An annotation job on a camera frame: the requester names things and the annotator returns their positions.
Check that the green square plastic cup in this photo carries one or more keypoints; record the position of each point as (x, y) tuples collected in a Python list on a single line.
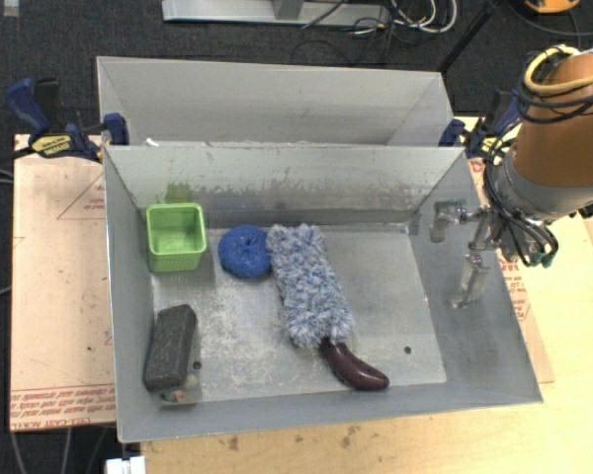
[(175, 237)]

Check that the blue round scouring pad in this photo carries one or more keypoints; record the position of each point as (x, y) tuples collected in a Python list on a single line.
[(243, 252)]

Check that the dark green flat block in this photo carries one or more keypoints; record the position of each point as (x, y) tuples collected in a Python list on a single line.
[(170, 346)]

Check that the purple toy eggplant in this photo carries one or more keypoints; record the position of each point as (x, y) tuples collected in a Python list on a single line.
[(356, 369)]

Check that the grey metal bin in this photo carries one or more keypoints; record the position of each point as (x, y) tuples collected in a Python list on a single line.
[(296, 314)]

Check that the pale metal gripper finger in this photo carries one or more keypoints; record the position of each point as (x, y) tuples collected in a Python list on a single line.
[(442, 215), (473, 279)]

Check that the blue and white fluffy duster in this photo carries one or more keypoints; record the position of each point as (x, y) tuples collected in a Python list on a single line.
[(309, 289)]

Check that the brown cardboard board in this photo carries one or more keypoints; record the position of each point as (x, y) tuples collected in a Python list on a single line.
[(59, 284)]

